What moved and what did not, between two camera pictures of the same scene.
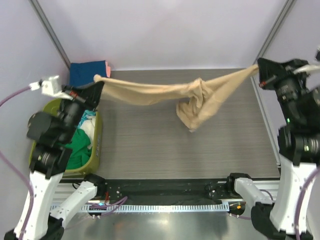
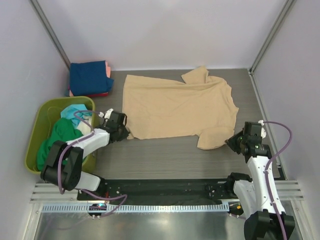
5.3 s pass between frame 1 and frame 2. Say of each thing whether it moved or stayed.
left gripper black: moved
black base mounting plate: stayed
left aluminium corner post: stayed
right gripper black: moved
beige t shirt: moved
